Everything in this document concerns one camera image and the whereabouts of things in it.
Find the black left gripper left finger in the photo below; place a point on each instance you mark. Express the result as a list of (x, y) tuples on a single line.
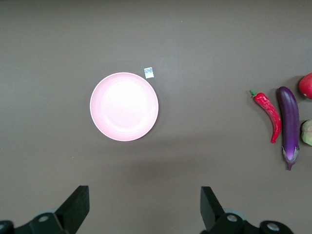
[(70, 214)]

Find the pink round plate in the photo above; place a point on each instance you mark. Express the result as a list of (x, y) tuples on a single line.
[(124, 106)]

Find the pale lumpy round fruit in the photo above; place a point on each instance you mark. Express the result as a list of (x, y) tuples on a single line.
[(307, 132)]

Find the red yellow pomegranate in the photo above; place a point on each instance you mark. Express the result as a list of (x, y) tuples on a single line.
[(307, 85)]

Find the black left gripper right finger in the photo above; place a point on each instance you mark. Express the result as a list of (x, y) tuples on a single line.
[(212, 214)]

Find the purple eggplant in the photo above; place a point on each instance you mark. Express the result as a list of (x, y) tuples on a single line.
[(288, 117)]

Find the red chili pepper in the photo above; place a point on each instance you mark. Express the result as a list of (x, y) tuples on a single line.
[(268, 107)]

